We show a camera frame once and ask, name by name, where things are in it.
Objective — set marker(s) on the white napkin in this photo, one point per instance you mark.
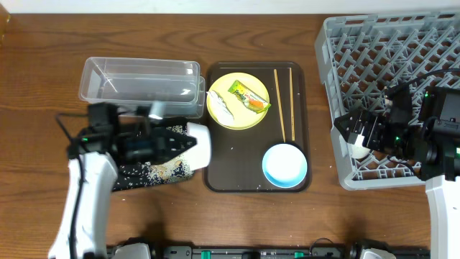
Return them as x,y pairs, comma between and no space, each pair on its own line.
221,104

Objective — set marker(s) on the yellow plate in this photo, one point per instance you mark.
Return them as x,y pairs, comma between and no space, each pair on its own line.
243,117

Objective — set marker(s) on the spilled rice pile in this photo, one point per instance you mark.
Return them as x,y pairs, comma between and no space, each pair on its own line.
147,174

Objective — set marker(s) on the green snack wrapper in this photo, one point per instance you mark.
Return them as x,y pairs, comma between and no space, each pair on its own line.
250,99

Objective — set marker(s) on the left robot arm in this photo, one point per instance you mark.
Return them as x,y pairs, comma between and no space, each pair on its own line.
93,162

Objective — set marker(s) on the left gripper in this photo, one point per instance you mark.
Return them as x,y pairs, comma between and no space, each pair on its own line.
158,144

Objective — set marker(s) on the pink bowl with rice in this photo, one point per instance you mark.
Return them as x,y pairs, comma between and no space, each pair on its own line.
199,156

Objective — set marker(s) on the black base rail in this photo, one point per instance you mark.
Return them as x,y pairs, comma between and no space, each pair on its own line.
251,253

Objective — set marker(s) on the white cup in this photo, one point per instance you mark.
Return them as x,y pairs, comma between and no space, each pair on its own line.
358,151

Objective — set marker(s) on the dark brown serving tray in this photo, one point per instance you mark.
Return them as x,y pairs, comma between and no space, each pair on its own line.
236,156

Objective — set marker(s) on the wooden chopstick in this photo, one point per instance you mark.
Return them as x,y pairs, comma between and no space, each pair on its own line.
292,113
279,104

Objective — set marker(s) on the black waste tray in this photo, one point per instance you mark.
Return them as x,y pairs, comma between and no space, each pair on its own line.
176,125

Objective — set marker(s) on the light blue bowl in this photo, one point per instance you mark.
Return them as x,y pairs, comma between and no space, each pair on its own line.
284,165

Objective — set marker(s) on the clear plastic bin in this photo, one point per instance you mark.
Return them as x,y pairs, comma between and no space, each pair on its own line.
178,84

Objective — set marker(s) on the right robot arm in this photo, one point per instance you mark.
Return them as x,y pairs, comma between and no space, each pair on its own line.
434,144

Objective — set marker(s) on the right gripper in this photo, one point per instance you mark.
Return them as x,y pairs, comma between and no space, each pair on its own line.
381,130

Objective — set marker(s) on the grey dishwasher rack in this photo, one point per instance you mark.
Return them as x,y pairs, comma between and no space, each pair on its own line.
360,56

